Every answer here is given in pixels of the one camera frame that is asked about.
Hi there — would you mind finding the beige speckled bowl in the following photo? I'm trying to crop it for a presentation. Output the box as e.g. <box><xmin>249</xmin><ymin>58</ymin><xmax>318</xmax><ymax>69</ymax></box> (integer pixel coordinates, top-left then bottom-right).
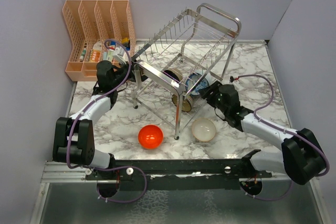
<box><xmin>192</xmin><ymin>118</ymin><xmax>217</xmax><ymax>142</ymax></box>

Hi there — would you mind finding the dark patterned cream-inside bowl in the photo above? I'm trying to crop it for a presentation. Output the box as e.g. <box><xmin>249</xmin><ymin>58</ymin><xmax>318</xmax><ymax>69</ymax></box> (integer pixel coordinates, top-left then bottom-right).
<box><xmin>172</xmin><ymin>95</ymin><xmax>194</xmax><ymax>112</ymax></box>

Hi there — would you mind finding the blue and white bowl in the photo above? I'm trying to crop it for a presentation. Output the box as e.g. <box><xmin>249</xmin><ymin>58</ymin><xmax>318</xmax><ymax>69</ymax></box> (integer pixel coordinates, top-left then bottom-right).
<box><xmin>186</xmin><ymin>73</ymin><xmax>209</xmax><ymax>96</ymax></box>

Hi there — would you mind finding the black bowl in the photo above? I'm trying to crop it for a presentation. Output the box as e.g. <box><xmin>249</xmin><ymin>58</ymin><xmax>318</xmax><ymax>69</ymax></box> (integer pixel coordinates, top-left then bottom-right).
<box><xmin>163</xmin><ymin>68</ymin><xmax>184</xmax><ymax>83</ymax></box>

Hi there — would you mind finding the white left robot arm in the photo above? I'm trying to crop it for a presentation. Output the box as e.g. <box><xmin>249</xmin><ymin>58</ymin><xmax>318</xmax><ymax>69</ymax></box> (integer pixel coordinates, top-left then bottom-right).
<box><xmin>52</xmin><ymin>60</ymin><xmax>134</xmax><ymax>179</ymax></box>

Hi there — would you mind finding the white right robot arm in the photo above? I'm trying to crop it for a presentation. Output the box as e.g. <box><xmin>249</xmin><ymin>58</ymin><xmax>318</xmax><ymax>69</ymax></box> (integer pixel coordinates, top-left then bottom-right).
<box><xmin>199</xmin><ymin>81</ymin><xmax>330</xmax><ymax>185</ymax></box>

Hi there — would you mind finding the orange white packet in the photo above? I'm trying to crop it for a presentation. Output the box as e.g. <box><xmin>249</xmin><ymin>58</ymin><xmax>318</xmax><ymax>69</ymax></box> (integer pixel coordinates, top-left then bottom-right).
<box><xmin>89</xmin><ymin>40</ymin><xmax>102</xmax><ymax>62</ymax></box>

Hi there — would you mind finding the white blue tube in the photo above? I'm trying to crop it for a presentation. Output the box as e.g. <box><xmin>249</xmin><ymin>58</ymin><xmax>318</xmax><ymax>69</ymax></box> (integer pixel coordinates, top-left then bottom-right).
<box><xmin>107</xmin><ymin>42</ymin><xmax>116</xmax><ymax>62</ymax></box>

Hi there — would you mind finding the small green white tube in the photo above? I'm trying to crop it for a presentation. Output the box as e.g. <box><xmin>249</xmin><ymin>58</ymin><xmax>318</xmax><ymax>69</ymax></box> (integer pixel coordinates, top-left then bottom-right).
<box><xmin>79</xmin><ymin>47</ymin><xmax>87</xmax><ymax>62</ymax></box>

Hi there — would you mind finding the peach plastic file organizer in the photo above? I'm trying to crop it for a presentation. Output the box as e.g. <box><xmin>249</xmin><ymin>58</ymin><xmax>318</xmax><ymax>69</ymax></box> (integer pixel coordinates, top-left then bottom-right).
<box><xmin>62</xmin><ymin>0</ymin><xmax>136</xmax><ymax>81</ymax></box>

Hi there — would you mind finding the red bowl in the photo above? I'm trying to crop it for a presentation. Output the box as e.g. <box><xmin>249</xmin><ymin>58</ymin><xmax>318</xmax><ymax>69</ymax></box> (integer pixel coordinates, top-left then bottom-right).
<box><xmin>138</xmin><ymin>124</ymin><xmax>164</xmax><ymax>149</ymax></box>

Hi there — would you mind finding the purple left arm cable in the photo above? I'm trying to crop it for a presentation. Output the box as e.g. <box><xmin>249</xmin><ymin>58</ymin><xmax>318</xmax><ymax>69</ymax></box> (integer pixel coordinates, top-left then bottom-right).
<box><xmin>66</xmin><ymin>39</ymin><xmax>150</xmax><ymax>205</ymax></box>

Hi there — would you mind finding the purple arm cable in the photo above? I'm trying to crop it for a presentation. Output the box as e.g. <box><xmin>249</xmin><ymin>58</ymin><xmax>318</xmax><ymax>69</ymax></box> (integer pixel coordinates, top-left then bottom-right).
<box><xmin>231</xmin><ymin>74</ymin><xmax>331</xmax><ymax>201</ymax></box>
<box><xmin>66</xmin><ymin>39</ymin><xmax>150</xmax><ymax>205</ymax></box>

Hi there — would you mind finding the steel wire dish rack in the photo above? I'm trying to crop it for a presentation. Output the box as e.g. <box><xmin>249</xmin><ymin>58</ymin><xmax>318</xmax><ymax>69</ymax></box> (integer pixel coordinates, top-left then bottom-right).
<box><xmin>132</xmin><ymin>3</ymin><xmax>242</xmax><ymax>139</ymax></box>

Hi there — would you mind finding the black aluminium frame rail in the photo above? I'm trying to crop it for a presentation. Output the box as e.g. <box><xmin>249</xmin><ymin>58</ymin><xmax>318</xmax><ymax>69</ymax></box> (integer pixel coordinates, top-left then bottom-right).
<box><xmin>42</xmin><ymin>153</ymin><xmax>318</xmax><ymax>192</ymax></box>

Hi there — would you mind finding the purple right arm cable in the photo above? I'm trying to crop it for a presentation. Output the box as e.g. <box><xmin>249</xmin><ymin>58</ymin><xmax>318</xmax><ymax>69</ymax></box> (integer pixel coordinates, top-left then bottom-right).
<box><xmin>231</xmin><ymin>74</ymin><xmax>331</xmax><ymax>201</ymax></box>

